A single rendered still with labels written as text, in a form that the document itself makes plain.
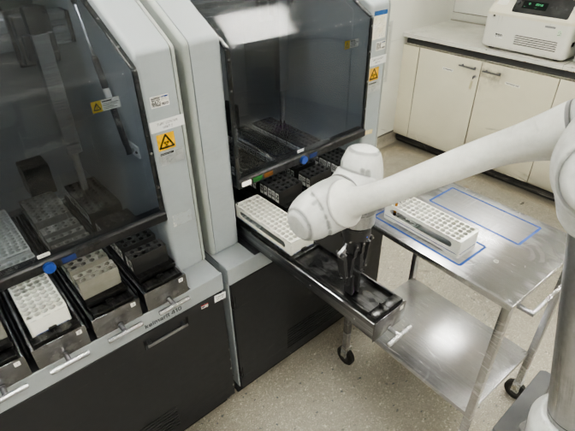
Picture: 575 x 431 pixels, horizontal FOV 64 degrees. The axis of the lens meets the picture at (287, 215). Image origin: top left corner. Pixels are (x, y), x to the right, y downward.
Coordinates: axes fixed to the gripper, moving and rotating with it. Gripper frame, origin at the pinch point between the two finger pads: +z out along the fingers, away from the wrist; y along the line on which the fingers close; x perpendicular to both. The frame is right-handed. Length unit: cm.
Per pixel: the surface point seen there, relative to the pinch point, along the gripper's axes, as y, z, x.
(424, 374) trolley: -31, 56, 13
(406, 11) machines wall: -229, -21, -158
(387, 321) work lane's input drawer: -0.6, 6.0, 12.9
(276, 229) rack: 2.0, -2.4, -30.7
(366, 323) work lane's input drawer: 5.0, 5.1, 10.3
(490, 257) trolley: -41.2, 2.2, 19.3
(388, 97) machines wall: -219, 43, -158
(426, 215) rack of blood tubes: -37.4, -4.0, -2.3
